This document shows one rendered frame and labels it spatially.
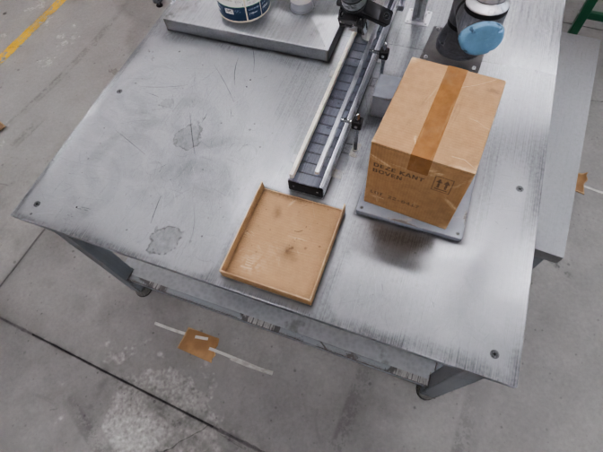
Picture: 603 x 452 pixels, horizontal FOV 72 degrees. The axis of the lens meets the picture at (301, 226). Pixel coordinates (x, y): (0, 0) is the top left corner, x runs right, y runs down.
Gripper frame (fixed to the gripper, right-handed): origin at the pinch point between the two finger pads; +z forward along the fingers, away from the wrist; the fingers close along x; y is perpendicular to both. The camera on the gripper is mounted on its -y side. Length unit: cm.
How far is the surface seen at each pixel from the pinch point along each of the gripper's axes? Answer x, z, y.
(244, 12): 0.8, 1.1, 45.6
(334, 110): 30.7, -11.3, 0.9
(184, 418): 164, 14, 34
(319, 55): 9.7, 3.7, 14.5
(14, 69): 30, 91, 246
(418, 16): -16.5, 19.9, -14.2
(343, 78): 18.3, -4.2, 2.3
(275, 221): 69, -28, 5
